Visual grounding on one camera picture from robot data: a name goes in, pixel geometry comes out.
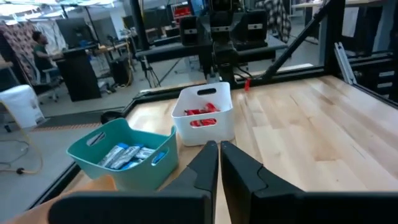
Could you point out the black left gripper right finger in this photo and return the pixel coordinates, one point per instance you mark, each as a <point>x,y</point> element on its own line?
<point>295,208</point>

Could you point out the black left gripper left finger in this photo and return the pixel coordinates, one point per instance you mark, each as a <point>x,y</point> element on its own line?
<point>140,208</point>

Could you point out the white Hershey's cookies creme bar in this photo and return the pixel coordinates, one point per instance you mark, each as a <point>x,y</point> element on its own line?
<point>127,156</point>
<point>132,164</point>
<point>144,152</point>
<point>112,155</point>
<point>159,157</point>

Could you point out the red KitKat bar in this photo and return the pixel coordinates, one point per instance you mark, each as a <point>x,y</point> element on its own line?
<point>203,122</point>
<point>211,107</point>
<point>194,112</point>

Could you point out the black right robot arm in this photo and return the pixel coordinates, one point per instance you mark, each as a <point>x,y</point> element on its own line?
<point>224,46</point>

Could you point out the teal plastic bin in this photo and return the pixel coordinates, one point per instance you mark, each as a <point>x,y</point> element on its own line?
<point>146,177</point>

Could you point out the black table clamp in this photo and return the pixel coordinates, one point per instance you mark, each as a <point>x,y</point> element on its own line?
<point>112,117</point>

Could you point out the white plastic bin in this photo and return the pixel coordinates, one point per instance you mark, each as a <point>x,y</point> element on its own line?
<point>202,135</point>

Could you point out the dark mat with striped edge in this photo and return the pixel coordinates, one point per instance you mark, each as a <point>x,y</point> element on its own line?
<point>71,118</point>

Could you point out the small red tag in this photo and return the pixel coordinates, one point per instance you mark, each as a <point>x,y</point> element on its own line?
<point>247,84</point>

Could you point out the black computer tower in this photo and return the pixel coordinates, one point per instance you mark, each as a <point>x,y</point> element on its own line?
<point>119,71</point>

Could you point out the black cabinet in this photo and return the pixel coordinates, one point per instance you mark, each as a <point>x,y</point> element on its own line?
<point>77,77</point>

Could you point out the silver aluminium bar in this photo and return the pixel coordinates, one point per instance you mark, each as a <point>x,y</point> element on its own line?
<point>345,63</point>

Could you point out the white bag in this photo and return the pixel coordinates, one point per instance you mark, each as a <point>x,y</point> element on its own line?
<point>21,105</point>

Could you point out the office chair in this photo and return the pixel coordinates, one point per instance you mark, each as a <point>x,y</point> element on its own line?
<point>49,77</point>

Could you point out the grey desk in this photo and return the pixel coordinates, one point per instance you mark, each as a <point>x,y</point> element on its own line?
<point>168,51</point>

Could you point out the person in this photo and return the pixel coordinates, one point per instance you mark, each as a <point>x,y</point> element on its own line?
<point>42,56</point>

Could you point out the black monitor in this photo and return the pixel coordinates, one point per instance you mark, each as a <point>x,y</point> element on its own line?
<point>74,31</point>

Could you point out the plaid cloth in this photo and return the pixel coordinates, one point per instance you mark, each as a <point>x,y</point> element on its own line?
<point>276,18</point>

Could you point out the white hanging cloth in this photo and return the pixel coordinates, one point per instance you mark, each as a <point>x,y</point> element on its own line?
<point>350,21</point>

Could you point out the red screen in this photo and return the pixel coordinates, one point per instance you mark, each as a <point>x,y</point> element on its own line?
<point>182,12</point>

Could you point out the brown dotted curtain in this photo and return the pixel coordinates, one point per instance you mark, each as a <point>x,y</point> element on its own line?
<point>15,46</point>

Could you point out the black aluminium rig frame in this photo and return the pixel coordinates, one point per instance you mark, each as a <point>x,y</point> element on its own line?
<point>334,37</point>

